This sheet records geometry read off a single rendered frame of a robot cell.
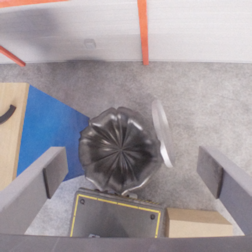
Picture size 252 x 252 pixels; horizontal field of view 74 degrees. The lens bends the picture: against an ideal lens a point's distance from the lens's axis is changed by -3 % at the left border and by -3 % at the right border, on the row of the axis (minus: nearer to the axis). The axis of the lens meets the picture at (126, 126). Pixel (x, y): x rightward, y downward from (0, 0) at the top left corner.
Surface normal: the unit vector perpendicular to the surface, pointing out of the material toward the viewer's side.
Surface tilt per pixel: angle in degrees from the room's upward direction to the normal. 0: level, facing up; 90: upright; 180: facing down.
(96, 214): 0
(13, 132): 0
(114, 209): 0
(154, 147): 15
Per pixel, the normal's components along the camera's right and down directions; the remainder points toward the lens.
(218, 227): -0.14, -0.15
